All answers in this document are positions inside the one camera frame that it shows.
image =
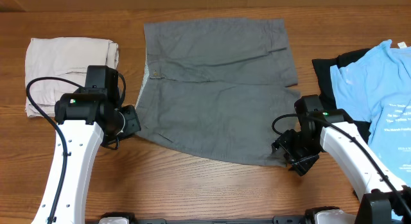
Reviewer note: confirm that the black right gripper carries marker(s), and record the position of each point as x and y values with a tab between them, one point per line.
302	165

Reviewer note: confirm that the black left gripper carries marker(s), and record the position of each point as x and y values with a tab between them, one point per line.
129	110

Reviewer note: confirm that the beige shorts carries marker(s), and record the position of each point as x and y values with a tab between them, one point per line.
64	57

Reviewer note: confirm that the grey shorts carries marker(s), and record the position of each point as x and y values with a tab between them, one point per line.
212	87

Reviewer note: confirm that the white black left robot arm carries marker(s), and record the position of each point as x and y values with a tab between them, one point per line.
86	122

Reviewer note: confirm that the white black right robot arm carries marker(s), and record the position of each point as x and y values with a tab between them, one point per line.
380	192

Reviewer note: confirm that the light blue t-shirt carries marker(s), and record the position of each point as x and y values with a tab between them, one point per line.
376	89

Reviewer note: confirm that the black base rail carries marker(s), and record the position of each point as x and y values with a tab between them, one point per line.
208	220

